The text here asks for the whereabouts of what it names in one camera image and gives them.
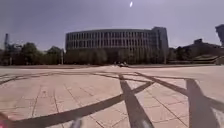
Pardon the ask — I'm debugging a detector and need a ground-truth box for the low dark building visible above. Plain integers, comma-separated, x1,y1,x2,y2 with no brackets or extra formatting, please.
168,38,224,65

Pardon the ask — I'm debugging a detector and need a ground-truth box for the distant tower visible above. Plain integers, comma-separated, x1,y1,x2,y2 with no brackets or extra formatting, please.
3,32,10,51

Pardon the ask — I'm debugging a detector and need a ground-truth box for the tall dark building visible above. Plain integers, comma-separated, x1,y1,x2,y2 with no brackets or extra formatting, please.
215,23,224,48

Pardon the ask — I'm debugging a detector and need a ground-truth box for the pale pole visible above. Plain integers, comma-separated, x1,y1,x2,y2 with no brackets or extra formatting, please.
60,48,65,66

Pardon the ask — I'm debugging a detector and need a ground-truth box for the robot's own part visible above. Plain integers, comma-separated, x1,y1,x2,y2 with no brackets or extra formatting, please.
142,120,153,128
70,119,83,128

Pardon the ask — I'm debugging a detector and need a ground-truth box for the large curved grey building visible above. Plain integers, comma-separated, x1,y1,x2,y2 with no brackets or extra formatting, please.
64,26,170,64

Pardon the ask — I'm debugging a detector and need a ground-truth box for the vehicle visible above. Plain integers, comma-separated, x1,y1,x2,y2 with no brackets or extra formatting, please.
117,61,130,68

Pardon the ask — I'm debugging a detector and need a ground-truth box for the pale stone paved plaza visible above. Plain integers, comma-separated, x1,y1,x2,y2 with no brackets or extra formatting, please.
0,64,224,128

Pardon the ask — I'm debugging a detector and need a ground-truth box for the row of trees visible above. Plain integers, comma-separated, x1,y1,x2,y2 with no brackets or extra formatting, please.
0,42,170,66

